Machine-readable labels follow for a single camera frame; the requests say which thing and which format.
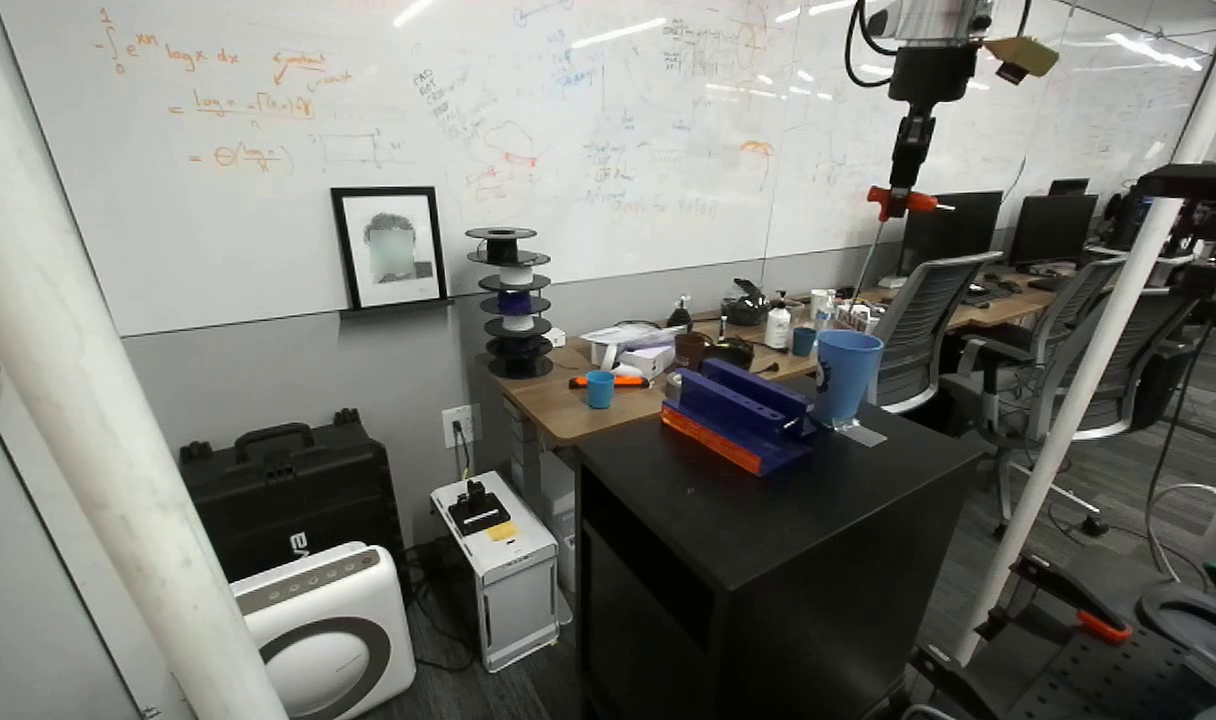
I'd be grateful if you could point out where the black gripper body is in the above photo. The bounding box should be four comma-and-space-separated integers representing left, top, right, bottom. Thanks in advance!
886, 41, 988, 118

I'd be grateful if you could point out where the large blue cup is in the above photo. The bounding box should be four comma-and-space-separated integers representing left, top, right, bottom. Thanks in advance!
814, 325, 890, 435

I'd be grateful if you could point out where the small blue cup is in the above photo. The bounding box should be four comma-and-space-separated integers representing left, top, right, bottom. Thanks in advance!
579, 364, 622, 415

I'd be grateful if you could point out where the black computer monitor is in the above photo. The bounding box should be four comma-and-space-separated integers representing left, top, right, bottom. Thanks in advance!
898, 186, 1008, 281
1008, 191, 1102, 273

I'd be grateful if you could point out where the grey mesh office chair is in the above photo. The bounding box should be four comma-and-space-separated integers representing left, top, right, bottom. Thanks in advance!
874, 247, 1014, 421
956, 247, 1178, 540

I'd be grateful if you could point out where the white bottle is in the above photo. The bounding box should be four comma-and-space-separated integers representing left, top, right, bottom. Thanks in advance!
759, 292, 795, 354

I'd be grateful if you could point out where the whiteboard with writing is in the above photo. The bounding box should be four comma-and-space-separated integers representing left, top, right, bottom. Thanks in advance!
0, 0, 1216, 340

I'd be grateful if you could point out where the blue rack with orange base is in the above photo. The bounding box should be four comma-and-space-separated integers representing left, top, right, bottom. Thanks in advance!
655, 351, 830, 478

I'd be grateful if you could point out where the white cardboard box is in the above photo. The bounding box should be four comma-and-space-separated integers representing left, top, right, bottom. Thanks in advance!
578, 321, 679, 381

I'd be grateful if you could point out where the black filament spool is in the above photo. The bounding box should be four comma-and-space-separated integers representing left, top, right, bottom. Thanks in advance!
466, 224, 556, 273
482, 314, 556, 383

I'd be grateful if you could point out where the white blue filament spool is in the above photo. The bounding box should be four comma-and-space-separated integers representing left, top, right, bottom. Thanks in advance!
474, 267, 556, 321

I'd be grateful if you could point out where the wooden desk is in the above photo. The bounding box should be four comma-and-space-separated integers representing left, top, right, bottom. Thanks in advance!
475, 273, 1060, 461

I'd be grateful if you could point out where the black cabinet table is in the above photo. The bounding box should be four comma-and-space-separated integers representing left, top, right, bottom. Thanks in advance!
572, 395, 994, 720

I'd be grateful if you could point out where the orange black bar clamp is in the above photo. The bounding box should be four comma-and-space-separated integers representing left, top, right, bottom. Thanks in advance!
1077, 605, 1138, 652

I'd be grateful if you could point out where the framed portrait drawing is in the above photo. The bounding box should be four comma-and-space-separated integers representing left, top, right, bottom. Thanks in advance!
329, 178, 452, 321

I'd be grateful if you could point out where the black device with yellow label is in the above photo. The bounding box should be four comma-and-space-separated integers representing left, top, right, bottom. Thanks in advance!
444, 484, 518, 540

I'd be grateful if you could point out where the white box unit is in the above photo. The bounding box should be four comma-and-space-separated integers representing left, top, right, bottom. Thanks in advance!
425, 466, 563, 677

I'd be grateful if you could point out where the black hard case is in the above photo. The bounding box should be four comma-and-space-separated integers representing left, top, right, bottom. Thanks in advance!
175, 405, 409, 584

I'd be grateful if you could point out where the white air purifier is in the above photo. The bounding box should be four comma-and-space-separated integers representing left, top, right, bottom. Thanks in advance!
230, 536, 425, 720

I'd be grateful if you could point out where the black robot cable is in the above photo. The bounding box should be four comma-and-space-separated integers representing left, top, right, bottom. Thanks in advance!
840, 0, 899, 97

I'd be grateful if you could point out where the tan wrist camera box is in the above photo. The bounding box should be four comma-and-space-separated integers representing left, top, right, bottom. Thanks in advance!
983, 32, 1066, 79

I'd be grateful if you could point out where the white frame pole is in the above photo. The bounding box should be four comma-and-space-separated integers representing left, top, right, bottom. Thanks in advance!
954, 7, 1216, 672
0, 0, 292, 720

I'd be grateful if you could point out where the orange handled tool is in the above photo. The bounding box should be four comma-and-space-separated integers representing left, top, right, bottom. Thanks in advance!
563, 371, 652, 395

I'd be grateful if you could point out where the black hanging cable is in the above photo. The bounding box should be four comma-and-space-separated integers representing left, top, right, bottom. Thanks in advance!
1145, 314, 1216, 591

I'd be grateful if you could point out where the white wall outlet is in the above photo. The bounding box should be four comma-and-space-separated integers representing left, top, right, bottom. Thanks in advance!
436, 399, 482, 456

